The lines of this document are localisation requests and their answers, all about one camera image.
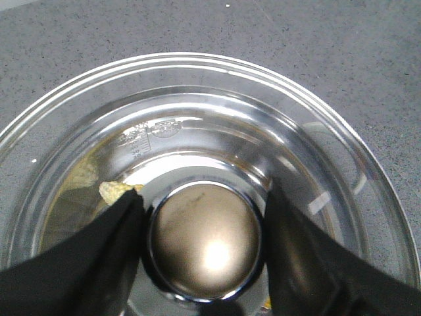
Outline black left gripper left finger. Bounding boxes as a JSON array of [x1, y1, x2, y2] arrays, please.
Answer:
[[1, 190, 144, 315]]

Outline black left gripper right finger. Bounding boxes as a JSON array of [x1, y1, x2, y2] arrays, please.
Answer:
[[264, 182, 420, 315]]

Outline yellow toy corn cob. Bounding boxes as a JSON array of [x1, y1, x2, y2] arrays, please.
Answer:
[[99, 181, 143, 205]]

